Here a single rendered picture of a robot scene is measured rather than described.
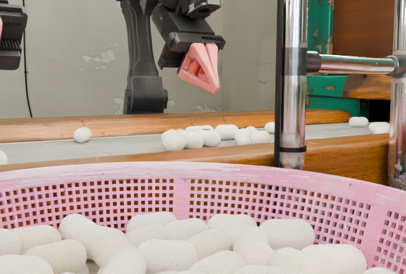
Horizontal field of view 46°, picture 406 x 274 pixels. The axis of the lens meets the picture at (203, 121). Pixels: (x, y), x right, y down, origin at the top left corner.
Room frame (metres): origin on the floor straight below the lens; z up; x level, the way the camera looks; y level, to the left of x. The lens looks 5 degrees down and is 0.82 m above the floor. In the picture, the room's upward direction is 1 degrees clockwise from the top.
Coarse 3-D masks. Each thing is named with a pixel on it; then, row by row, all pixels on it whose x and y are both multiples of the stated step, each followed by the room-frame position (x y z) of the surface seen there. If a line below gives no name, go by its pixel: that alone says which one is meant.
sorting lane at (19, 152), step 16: (256, 128) 0.85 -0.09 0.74; (320, 128) 0.87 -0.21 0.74; (336, 128) 0.88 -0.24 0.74; (352, 128) 0.88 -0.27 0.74; (368, 128) 0.88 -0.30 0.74; (0, 144) 0.61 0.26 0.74; (16, 144) 0.62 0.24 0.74; (32, 144) 0.62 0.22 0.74; (48, 144) 0.62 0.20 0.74; (64, 144) 0.62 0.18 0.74; (80, 144) 0.63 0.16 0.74; (96, 144) 0.63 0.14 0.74; (112, 144) 0.63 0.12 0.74; (128, 144) 0.63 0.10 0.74; (144, 144) 0.63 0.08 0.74; (160, 144) 0.63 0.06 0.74; (224, 144) 0.64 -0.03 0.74; (16, 160) 0.49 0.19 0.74; (32, 160) 0.50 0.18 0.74; (48, 160) 0.50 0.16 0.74
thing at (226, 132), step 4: (216, 128) 0.68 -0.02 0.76; (220, 128) 0.68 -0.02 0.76; (224, 128) 0.68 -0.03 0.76; (228, 128) 0.68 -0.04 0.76; (232, 128) 0.68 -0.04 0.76; (236, 128) 0.68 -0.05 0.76; (220, 132) 0.67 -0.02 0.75; (224, 132) 0.67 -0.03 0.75; (228, 132) 0.68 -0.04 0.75; (232, 132) 0.68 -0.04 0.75; (220, 136) 0.67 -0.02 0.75; (224, 136) 0.68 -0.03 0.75; (228, 136) 0.68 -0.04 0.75; (232, 136) 0.68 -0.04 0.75
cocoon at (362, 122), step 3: (354, 117) 0.89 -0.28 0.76; (357, 117) 0.90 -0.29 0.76; (360, 117) 0.90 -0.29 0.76; (363, 117) 0.89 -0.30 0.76; (351, 120) 0.89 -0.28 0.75; (354, 120) 0.89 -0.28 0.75; (357, 120) 0.89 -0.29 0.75; (360, 120) 0.89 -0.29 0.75; (363, 120) 0.89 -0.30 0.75; (366, 120) 0.89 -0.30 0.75; (351, 123) 0.89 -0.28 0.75; (354, 123) 0.89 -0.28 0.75; (357, 123) 0.89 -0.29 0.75; (360, 123) 0.89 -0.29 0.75; (363, 123) 0.89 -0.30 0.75; (366, 123) 0.89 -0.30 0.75; (354, 126) 0.89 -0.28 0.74; (357, 126) 0.89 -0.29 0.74; (360, 126) 0.89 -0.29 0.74; (363, 126) 0.89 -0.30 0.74
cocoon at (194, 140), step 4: (184, 132) 0.59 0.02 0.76; (188, 132) 0.59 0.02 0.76; (192, 132) 0.58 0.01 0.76; (184, 136) 0.58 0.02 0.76; (188, 136) 0.58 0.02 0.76; (192, 136) 0.58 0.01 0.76; (196, 136) 0.58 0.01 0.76; (200, 136) 0.58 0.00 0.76; (188, 140) 0.58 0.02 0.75; (192, 140) 0.57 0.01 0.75; (196, 140) 0.57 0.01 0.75; (200, 140) 0.57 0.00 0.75; (188, 144) 0.58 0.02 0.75; (192, 144) 0.57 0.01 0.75; (196, 144) 0.57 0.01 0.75; (200, 144) 0.57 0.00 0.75; (184, 148) 0.59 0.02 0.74; (188, 148) 0.58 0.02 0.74; (192, 148) 0.58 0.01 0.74; (196, 148) 0.58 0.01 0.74
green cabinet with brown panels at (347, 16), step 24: (312, 0) 1.12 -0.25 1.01; (336, 0) 1.08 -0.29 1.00; (360, 0) 1.03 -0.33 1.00; (384, 0) 0.98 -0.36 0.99; (312, 24) 1.12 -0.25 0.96; (336, 24) 1.08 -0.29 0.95; (360, 24) 1.03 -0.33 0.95; (384, 24) 0.98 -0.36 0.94; (312, 48) 1.12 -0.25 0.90; (336, 48) 1.08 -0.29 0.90; (360, 48) 1.02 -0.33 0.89; (384, 48) 0.97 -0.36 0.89
